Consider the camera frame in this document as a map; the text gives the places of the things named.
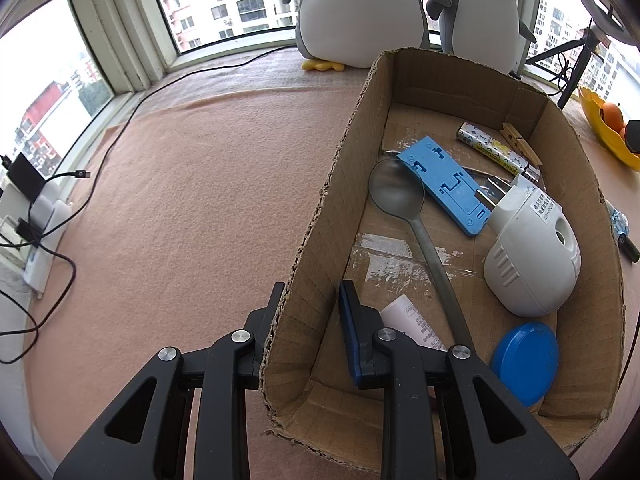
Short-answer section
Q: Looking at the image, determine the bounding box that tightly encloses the long black cable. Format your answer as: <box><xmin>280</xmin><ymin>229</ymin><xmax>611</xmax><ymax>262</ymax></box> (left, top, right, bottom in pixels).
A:
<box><xmin>65</xmin><ymin>45</ymin><xmax>296</xmax><ymax>216</ymax></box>

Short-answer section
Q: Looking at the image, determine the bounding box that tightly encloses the wooden clothespin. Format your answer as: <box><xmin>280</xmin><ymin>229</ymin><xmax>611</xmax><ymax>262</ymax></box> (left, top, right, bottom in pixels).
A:
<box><xmin>501</xmin><ymin>122</ymin><xmax>543</xmax><ymax>167</ymax></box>

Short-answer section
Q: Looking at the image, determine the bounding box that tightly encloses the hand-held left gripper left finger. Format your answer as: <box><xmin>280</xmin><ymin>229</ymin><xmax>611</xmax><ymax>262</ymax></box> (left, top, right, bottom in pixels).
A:
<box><xmin>52</xmin><ymin>281</ymin><xmax>287</xmax><ymax>480</ymax></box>

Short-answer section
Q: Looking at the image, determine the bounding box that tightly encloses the black usb cable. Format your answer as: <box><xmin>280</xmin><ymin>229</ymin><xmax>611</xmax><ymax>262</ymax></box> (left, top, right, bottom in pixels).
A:
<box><xmin>45</xmin><ymin>170</ymin><xmax>92</xmax><ymax>184</ymax></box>

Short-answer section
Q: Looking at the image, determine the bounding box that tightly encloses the large penguin plush toy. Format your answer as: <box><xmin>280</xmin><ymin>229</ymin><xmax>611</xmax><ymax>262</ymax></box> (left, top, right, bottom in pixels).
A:
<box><xmin>278</xmin><ymin>0</ymin><xmax>453</xmax><ymax>72</ymax></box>

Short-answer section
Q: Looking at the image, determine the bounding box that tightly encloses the thin black cable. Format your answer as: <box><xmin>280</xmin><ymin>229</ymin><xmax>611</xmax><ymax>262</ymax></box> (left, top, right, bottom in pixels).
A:
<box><xmin>617</xmin><ymin>305</ymin><xmax>640</xmax><ymax>391</ymax></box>

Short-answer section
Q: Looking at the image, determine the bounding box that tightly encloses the small penguin plush toy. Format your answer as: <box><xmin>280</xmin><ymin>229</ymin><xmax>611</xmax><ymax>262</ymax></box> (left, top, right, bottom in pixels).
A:
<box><xmin>425</xmin><ymin>0</ymin><xmax>537</xmax><ymax>72</ymax></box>

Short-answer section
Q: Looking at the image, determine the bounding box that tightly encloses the blue round lid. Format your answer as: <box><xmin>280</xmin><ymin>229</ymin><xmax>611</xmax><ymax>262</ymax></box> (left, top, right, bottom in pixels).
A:
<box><xmin>490</xmin><ymin>321</ymin><xmax>560</xmax><ymax>408</ymax></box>

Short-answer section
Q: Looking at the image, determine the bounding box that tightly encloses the white power strip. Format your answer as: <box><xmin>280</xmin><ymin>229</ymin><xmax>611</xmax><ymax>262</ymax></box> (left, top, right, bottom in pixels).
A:
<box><xmin>22</xmin><ymin>180</ymin><xmax>73</xmax><ymax>301</ymax></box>

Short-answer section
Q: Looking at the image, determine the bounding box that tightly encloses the blue toy car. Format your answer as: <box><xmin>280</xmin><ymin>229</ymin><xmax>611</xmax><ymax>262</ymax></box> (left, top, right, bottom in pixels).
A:
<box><xmin>606</xmin><ymin>202</ymin><xmax>640</xmax><ymax>264</ymax></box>

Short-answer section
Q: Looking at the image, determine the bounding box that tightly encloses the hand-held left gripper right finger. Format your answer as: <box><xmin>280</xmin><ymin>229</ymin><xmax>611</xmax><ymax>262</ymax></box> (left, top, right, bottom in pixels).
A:
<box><xmin>338</xmin><ymin>280</ymin><xmax>581</xmax><ymax>480</ymax></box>

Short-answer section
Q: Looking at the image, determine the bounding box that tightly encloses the peach felt mat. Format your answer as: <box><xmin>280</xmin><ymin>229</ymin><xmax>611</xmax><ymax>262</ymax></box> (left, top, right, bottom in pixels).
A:
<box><xmin>22</xmin><ymin>80</ymin><xmax>640</xmax><ymax>480</ymax></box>

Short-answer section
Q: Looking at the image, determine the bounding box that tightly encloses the blue plastic phone stand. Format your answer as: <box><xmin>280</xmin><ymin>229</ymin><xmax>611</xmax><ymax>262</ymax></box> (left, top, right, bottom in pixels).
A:
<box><xmin>396</xmin><ymin>135</ymin><xmax>493</xmax><ymax>237</ymax></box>

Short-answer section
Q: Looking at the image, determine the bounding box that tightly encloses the white charger plug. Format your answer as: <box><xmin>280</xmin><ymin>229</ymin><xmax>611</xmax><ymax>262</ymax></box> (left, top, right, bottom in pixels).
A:
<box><xmin>485</xmin><ymin>174</ymin><xmax>546</xmax><ymax>198</ymax></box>

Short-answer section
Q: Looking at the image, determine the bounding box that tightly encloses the yellow bowl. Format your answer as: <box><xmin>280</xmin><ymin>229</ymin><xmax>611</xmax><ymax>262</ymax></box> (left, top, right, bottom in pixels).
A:
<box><xmin>578</xmin><ymin>86</ymin><xmax>640</xmax><ymax>172</ymax></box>

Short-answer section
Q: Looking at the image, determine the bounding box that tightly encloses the white tube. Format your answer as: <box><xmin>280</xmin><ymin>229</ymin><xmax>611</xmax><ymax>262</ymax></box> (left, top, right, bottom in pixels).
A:
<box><xmin>379</xmin><ymin>294</ymin><xmax>448</xmax><ymax>352</ymax></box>

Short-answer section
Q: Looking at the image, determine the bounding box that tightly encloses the white window frame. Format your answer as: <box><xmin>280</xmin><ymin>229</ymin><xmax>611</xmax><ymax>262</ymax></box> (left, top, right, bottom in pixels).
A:
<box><xmin>0</xmin><ymin>0</ymin><xmax>640</xmax><ymax>131</ymax></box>

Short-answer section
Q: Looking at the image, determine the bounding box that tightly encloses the long metal spoon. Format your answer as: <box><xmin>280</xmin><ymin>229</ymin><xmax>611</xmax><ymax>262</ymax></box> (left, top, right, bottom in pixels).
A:
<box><xmin>369</xmin><ymin>157</ymin><xmax>478</xmax><ymax>356</ymax></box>

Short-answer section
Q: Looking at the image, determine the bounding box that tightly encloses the patterned lighter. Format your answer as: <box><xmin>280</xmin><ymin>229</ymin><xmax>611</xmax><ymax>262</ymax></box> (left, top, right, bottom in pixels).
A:
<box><xmin>456</xmin><ymin>121</ymin><xmax>541</xmax><ymax>183</ymax></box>

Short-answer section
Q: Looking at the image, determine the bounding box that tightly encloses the black power adapter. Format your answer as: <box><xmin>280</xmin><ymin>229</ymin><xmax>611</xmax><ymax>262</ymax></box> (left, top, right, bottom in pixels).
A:
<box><xmin>2</xmin><ymin>152</ymin><xmax>47</xmax><ymax>201</ymax></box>

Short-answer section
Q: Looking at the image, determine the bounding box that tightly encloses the looped black cable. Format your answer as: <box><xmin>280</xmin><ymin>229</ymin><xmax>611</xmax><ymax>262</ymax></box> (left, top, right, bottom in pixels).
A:
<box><xmin>0</xmin><ymin>217</ymin><xmax>77</xmax><ymax>365</ymax></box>

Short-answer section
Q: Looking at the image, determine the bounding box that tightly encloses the black tripod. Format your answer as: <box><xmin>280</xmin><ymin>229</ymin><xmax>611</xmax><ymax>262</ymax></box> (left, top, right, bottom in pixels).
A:
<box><xmin>525</xmin><ymin>27</ymin><xmax>608</xmax><ymax>111</ymax></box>

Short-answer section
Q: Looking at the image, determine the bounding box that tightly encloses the brown cardboard box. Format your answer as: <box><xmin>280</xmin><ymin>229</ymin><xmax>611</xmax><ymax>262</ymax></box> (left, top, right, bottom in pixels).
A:
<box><xmin>260</xmin><ymin>47</ymin><xmax>626</xmax><ymax>473</ymax></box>

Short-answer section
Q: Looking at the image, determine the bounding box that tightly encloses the white plug-in device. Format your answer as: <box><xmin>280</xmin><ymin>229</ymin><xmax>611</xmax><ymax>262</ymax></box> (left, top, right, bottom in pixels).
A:
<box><xmin>474</xmin><ymin>185</ymin><xmax>582</xmax><ymax>318</ymax></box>

